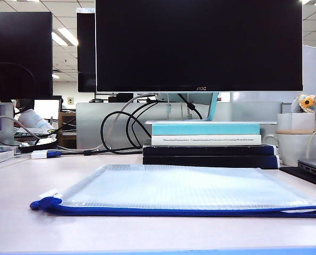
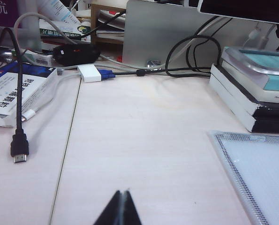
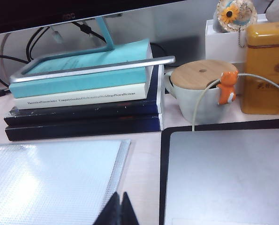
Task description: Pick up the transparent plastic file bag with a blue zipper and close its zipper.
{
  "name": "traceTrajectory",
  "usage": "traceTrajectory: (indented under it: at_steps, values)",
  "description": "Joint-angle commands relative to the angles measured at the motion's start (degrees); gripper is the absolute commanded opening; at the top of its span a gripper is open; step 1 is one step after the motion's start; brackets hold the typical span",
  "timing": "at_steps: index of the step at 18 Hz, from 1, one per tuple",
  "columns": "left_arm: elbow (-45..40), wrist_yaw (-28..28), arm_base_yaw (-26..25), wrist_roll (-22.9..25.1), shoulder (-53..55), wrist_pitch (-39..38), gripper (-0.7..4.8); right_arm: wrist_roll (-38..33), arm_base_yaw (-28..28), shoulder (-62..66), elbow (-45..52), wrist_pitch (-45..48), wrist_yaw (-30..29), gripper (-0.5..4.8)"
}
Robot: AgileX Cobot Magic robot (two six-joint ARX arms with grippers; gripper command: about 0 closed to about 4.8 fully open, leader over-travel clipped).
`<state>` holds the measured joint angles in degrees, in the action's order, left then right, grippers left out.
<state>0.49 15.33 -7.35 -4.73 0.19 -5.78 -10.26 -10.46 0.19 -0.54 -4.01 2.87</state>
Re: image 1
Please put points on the ceiling light strip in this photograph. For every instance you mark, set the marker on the ceiling light strip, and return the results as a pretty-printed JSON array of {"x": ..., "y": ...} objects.
[{"x": 64, "y": 36}]

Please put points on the white printed bottle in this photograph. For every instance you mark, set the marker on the white printed bottle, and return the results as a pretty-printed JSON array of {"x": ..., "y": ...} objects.
[{"x": 34, "y": 118}]

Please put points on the transparent file bag blue zipper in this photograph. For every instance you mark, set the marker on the transparent file bag blue zipper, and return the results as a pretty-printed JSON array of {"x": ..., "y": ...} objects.
[{"x": 173, "y": 186}]

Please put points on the plush toy with orange flower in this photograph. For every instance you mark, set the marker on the plush toy with orange flower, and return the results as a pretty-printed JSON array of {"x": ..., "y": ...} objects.
[{"x": 307, "y": 102}]

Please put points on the grey laptop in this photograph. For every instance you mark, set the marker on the grey laptop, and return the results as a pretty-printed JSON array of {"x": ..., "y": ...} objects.
[{"x": 314, "y": 166}]

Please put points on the small white lit screen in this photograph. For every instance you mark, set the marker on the small white lit screen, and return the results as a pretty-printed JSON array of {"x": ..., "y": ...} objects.
[{"x": 47, "y": 109}]

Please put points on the white adapter with blue plug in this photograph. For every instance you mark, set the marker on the white adapter with blue plug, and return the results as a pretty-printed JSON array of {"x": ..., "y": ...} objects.
[{"x": 39, "y": 154}]

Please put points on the pale blue monitor stand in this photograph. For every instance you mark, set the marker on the pale blue monitor stand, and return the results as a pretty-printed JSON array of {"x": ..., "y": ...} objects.
[{"x": 213, "y": 106}]

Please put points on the black round monitor base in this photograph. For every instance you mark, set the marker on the black round monitor base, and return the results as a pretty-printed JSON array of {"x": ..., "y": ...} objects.
[{"x": 41, "y": 144}]

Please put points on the wooden cabinet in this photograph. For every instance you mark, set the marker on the wooden cabinet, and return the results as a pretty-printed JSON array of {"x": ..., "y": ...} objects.
[{"x": 67, "y": 127}]

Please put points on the white board panel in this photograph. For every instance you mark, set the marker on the white board panel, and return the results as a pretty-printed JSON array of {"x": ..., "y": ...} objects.
[{"x": 313, "y": 69}]

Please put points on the white cup with wooden band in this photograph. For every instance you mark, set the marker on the white cup with wooden band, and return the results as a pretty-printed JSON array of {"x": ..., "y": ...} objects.
[{"x": 293, "y": 146}]

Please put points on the large black AOC monitor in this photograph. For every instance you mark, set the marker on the large black AOC monitor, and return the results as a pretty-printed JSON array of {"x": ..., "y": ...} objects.
[{"x": 197, "y": 45}]

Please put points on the thin black book blue corner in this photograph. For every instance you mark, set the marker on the thin black book blue corner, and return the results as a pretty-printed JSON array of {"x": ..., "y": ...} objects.
[{"x": 208, "y": 150}]

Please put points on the teal book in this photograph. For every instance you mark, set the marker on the teal book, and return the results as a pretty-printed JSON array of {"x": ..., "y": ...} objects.
[{"x": 205, "y": 129}]

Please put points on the narrow black monitor white top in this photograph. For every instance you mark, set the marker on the narrow black monitor white top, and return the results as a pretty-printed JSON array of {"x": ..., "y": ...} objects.
[{"x": 86, "y": 47}]

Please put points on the white book with printed spine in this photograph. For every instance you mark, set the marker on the white book with printed spine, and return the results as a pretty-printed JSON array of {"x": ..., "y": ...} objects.
[{"x": 205, "y": 139}]

